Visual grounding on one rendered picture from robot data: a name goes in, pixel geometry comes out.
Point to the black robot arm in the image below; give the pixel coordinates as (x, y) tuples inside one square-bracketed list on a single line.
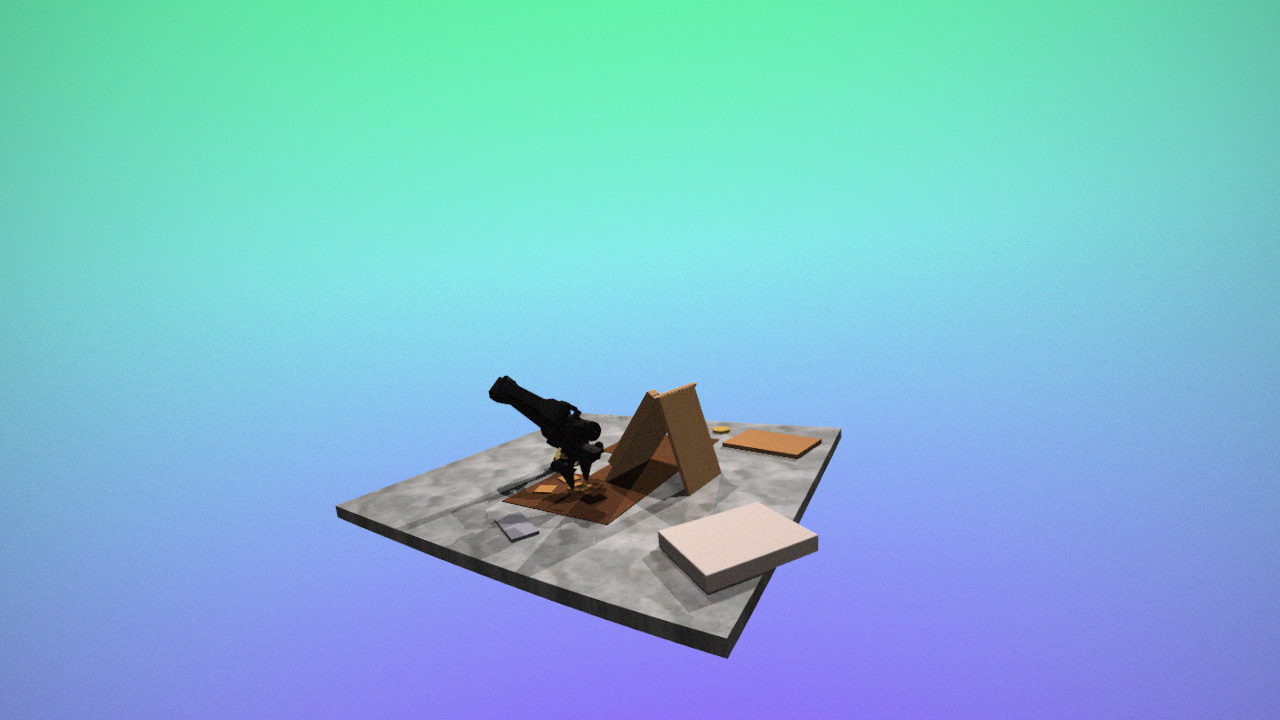
[(552, 416)]

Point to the tan flat rectangular card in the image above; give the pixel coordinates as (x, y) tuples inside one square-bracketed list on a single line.
[(772, 443)]

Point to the grey flat square tile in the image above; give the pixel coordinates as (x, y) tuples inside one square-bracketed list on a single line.
[(516, 526)]

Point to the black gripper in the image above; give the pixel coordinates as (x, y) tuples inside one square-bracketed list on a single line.
[(566, 466)]

